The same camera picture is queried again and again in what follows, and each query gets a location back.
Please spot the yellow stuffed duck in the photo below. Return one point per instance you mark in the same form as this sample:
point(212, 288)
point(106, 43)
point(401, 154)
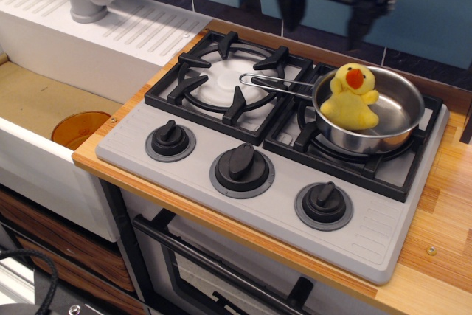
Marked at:
point(352, 93)

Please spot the stainless steel saucepan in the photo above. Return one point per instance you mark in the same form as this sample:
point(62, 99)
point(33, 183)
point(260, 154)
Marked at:
point(400, 108)

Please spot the black middle stove knob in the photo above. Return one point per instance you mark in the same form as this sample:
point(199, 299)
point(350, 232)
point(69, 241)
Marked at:
point(242, 172)

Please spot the black stove knob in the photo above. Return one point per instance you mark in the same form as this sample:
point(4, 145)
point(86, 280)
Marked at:
point(242, 172)
point(324, 206)
point(170, 142)

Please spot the black right stove knob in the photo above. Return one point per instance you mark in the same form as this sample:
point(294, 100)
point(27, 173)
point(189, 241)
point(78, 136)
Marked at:
point(324, 206)

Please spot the black left stove knob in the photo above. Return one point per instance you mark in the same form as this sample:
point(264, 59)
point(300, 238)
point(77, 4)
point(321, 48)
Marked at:
point(170, 142)

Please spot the grey toy stove top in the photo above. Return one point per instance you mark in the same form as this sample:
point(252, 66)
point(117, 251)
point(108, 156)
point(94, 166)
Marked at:
point(368, 246)

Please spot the black left burner grate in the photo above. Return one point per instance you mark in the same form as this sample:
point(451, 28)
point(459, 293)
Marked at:
point(228, 88)

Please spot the black burner grate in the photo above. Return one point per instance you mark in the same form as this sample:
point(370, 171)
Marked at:
point(228, 88)
point(390, 174)

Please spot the black right burner grate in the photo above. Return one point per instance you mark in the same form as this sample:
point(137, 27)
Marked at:
point(390, 174)

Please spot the white toy sink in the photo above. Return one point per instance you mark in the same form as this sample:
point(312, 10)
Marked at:
point(53, 67)

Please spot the orange plastic plate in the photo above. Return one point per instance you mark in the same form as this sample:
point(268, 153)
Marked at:
point(73, 131)

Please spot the wooden drawer front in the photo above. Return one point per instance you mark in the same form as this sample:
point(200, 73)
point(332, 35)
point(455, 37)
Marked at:
point(85, 262)

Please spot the oven door with black handle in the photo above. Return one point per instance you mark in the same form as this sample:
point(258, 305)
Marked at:
point(219, 276)

